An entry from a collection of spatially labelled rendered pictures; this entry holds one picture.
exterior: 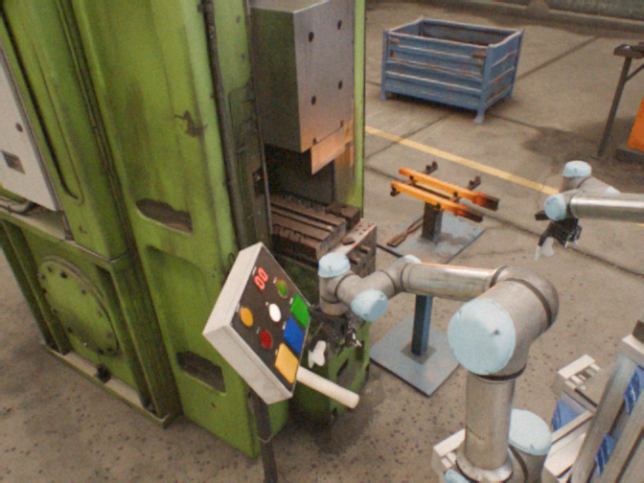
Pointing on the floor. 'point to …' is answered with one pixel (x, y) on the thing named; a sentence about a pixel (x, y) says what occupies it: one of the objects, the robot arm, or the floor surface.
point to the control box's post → (264, 437)
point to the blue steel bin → (450, 62)
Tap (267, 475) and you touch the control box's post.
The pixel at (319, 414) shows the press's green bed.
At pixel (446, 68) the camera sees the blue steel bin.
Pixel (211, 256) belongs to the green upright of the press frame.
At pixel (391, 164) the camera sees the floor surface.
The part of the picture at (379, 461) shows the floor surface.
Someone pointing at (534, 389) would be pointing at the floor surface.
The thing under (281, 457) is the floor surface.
